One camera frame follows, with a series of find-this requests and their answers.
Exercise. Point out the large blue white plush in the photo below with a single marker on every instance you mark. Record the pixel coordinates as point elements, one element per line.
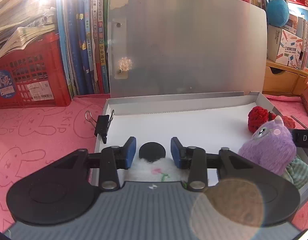
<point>277,12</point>

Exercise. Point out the red crochet pouch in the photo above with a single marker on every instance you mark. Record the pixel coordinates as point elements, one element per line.
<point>259,117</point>

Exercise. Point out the stack of worn books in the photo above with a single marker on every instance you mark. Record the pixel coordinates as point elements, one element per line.
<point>16,22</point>

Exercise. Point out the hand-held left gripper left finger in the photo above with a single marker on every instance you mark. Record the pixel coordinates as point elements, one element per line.
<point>131,153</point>

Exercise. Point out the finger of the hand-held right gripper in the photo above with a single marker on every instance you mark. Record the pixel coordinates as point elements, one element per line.
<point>295,138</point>

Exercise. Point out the purple fluffy plush toy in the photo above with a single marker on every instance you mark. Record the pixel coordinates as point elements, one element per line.
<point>266,147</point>

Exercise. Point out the wooden drawer organizer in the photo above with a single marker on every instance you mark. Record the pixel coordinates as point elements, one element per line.
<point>284,81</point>

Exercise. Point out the white illustrated cardboard box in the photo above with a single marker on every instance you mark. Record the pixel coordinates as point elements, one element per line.
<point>289,47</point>

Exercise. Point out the row of grey blue books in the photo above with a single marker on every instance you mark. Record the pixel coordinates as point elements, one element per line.
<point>307,42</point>

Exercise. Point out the black binder clip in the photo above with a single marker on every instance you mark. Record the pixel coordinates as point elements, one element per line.
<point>102,127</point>

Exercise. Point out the pink tablecloth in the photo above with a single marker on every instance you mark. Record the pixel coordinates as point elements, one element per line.
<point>31,135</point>

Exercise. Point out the black round disc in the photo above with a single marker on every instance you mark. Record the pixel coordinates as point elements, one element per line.
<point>152,151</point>

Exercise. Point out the red plastic crate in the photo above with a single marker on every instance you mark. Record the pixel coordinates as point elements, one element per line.
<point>31,75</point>

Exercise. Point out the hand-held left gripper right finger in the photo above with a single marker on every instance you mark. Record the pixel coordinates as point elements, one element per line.
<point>175,153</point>

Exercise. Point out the silver box with hinged lid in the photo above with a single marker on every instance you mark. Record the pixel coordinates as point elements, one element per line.
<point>184,50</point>

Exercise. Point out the metal straw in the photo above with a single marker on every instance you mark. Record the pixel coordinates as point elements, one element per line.
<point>299,122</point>

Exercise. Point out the white fluffy plush toy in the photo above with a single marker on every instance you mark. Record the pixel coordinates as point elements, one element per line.
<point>149,171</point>

